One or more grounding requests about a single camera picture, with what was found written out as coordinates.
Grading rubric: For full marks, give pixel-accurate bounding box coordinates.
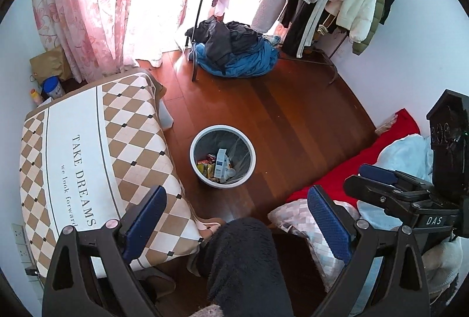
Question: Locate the checkered brown table cloth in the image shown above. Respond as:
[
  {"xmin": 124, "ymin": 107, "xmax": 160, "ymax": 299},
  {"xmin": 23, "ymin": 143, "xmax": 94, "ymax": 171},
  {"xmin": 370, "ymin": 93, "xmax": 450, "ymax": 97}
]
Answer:
[{"xmin": 19, "ymin": 68, "xmax": 222, "ymax": 276}]

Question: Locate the red blanket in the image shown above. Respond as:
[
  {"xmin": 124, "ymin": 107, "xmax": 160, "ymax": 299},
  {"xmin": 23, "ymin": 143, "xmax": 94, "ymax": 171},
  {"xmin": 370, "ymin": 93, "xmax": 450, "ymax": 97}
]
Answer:
[{"xmin": 286, "ymin": 108, "xmax": 421, "ymax": 208}]

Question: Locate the blue dark clothes pile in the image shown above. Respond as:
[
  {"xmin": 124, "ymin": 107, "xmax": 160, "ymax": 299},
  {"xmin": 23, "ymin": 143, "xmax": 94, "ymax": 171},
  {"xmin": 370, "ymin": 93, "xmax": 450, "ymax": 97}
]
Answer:
[{"xmin": 184, "ymin": 16, "xmax": 279, "ymax": 78}]

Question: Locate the black clothes rack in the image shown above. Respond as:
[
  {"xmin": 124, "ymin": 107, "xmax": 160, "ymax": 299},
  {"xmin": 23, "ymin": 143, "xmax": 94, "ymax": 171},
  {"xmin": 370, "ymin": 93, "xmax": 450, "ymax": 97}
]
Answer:
[{"xmin": 184, "ymin": 0, "xmax": 215, "ymax": 83}]

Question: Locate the blue lidded white jar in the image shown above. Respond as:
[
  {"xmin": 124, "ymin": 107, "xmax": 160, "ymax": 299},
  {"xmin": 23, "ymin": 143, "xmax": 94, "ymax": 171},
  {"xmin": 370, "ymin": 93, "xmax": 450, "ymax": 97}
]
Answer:
[{"xmin": 42, "ymin": 76, "xmax": 65, "ymax": 99}]

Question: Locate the white plastic storage box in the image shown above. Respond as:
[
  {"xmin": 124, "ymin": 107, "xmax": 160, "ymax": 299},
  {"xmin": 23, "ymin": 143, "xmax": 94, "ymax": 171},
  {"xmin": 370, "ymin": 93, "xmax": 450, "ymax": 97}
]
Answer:
[{"xmin": 158, "ymin": 99, "xmax": 174, "ymax": 131}]

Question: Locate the brown paper bag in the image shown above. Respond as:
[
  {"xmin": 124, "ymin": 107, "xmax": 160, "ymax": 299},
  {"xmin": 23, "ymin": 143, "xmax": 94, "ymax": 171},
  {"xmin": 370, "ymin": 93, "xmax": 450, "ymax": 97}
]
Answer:
[{"xmin": 29, "ymin": 45, "xmax": 72, "ymax": 85}]

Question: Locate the light blue cloth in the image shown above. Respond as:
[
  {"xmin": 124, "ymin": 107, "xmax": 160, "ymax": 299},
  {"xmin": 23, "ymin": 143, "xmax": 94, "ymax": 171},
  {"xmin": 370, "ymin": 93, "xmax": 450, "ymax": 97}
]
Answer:
[{"xmin": 357, "ymin": 133, "xmax": 435, "ymax": 231}]

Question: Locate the pastel checkered pillow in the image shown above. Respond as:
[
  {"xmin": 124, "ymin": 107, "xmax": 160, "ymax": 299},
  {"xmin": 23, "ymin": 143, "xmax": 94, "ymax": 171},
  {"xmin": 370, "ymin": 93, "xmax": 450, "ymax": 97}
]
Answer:
[{"xmin": 268, "ymin": 199, "xmax": 344, "ymax": 292}]

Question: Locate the dark fuzzy trouser leg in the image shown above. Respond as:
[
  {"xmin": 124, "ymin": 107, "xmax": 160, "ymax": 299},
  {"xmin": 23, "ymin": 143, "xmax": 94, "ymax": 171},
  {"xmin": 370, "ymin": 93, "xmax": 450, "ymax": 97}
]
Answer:
[{"xmin": 195, "ymin": 218, "xmax": 326, "ymax": 317}]

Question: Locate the orange yellow noodle packet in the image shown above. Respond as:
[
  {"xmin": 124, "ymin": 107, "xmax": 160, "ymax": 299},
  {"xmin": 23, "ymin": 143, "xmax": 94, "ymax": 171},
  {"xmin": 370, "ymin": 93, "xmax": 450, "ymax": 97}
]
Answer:
[{"xmin": 196, "ymin": 160, "xmax": 215, "ymax": 180}]

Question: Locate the small yellow orange bottle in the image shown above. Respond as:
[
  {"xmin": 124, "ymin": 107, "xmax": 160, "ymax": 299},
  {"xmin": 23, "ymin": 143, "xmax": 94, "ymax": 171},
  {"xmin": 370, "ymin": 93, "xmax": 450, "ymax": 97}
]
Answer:
[{"xmin": 30, "ymin": 88, "xmax": 44, "ymax": 106}]

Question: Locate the white round trash bin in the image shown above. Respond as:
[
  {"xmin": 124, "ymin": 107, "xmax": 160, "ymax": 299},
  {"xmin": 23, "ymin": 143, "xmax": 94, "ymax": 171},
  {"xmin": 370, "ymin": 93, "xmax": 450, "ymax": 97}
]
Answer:
[{"xmin": 189, "ymin": 125, "xmax": 257, "ymax": 189}]

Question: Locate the red snack bag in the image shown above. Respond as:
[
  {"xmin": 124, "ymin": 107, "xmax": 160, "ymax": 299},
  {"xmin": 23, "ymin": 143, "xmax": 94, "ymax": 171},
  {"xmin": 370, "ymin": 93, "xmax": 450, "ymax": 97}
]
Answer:
[{"xmin": 203, "ymin": 154, "xmax": 216, "ymax": 166}]

